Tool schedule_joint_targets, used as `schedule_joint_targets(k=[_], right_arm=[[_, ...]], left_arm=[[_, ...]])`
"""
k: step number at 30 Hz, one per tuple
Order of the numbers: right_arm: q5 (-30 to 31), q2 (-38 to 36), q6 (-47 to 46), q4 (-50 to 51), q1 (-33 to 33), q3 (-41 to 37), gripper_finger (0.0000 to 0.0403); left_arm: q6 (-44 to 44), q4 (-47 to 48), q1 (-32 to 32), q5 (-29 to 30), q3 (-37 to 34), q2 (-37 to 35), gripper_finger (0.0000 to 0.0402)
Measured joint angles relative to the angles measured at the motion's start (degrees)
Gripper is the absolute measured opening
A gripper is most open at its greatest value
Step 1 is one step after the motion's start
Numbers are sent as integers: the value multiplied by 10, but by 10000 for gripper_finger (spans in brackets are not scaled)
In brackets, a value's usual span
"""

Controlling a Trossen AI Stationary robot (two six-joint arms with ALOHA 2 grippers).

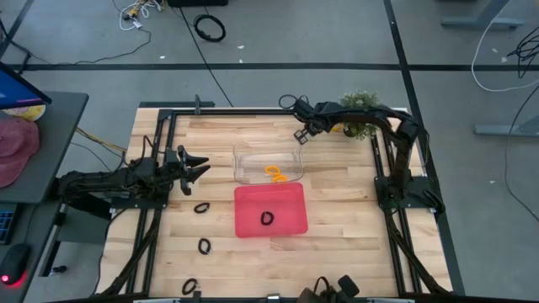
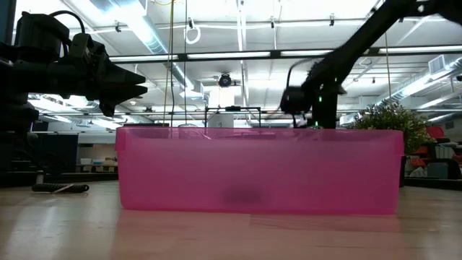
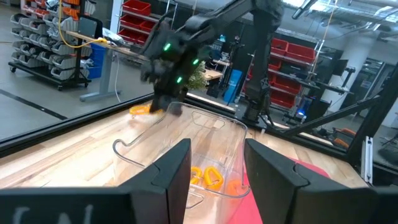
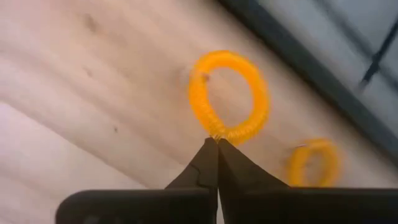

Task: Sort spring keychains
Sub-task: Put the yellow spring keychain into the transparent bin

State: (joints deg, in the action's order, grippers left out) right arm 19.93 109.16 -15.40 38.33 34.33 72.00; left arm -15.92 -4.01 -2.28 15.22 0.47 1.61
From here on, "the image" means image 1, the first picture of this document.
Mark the clear plastic bin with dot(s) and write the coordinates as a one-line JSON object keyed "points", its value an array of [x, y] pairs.
{"points": [[252, 160]]}

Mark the dark computer keyboard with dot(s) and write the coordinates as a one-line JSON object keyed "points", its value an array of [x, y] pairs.
{"points": [[6, 223]]}

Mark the black box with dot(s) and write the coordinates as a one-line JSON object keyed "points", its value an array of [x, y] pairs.
{"points": [[198, 2]]}

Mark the black computer mouse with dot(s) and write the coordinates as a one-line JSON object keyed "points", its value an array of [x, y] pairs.
{"points": [[14, 263]]}

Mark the black desk leg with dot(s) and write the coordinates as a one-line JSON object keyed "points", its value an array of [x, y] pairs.
{"points": [[52, 244]]}

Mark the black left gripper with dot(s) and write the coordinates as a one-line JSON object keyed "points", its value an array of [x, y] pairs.
{"points": [[177, 166]]}

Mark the dark grey side desk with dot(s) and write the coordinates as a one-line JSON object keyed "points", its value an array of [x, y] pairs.
{"points": [[54, 139]]}

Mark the black aluminium table frame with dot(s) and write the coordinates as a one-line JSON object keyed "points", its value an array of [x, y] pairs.
{"points": [[269, 112]]}

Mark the small black floor object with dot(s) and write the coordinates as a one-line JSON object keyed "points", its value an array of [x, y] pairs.
{"points": [[60, 269]]}

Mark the small potted green plant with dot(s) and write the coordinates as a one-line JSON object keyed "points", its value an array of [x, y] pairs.
{"points": [[358, 101]]}

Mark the pink translucent plastic bin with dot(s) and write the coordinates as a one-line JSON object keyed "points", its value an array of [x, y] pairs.
{"points": [[286, 210]]}

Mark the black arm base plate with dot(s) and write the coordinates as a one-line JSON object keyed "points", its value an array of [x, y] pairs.
{"points": [[139, 204], [417, 195]]}

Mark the computer monitor with blue screen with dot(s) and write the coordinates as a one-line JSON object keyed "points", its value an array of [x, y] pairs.
{"points": [[17, 90]]}

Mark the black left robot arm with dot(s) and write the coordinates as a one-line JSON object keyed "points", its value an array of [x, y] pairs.
{"points": [[105, 181]]}

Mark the pale yellow round object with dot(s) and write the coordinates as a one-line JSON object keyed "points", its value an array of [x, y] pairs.
{"points": [[29, 112]]}

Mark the grey desk foot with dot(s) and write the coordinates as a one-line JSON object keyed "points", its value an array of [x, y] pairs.
{"points": [[480, 22], [505, 129]]}

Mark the pink cap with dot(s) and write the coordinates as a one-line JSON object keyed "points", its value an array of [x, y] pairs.
{"points": [[17, 147]]}

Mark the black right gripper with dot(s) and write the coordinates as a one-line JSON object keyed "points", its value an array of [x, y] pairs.
{"points": [[316, 113]]}

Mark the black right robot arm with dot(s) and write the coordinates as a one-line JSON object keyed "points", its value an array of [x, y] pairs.
{"points": [[400, 147]]}

